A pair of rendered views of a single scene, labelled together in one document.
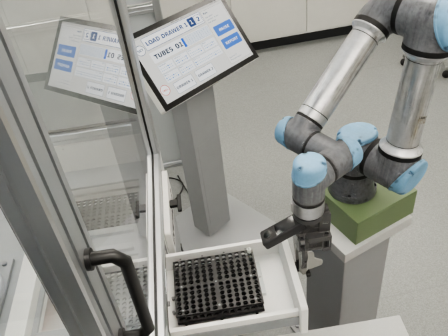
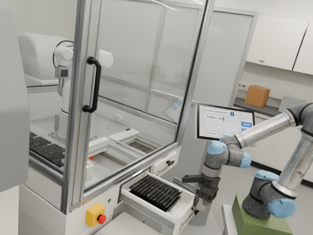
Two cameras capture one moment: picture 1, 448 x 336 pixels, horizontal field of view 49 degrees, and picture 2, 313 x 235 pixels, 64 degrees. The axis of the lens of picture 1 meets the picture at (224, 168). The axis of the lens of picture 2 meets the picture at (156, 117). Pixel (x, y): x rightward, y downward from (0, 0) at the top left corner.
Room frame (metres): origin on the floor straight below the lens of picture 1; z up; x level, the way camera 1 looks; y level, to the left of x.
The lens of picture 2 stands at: (-0.20, -0.46, 1.64)
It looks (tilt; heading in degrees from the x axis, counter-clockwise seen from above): 17 degrees down; 31
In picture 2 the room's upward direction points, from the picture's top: 11 degrees clockwise
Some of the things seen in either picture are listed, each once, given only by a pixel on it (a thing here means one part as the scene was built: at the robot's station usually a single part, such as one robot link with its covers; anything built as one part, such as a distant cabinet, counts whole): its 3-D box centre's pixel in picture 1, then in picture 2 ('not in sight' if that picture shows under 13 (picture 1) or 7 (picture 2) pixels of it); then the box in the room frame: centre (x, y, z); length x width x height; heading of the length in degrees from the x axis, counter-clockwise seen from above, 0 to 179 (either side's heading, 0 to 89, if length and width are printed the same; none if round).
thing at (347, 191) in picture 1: (353, 175); (258, 202); (1.14, -0.40, 0.91); 0.15 x 0.15 x 0.10
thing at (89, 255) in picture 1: (124, 299); (92, 86); (0.38, 0.14, 1.45); 0.05 x 0.03 x 0.19; 92
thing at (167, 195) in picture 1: (168, 212); (165, 165); (1.12, 0.19, 0.87); 0.29 x 0.02 x 0.11; 2
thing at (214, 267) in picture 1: (217, 288); (154, 194); (0.81, 0.06, 0.87); 0.22 x 0.18 x 0.06; 92
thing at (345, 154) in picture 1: (332, 156); (235, 156); (0.90, -0.26, 1.20); 0.11 x 0.11 x 0.08; 35
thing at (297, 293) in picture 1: (291, 275); (189, 211); (0.82, -0.14, 0.87); 0.29 x 0.02 x 0.11; 2
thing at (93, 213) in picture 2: not in sight; (95, 215); (0.48, 0.15, 0.88); 0.07 x 0.05 x 0.07; 2
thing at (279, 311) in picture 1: (214, 290); (153, 194); (0.81, 0.07, 0.86); 0.40 x 0.26 x 0.06; 92
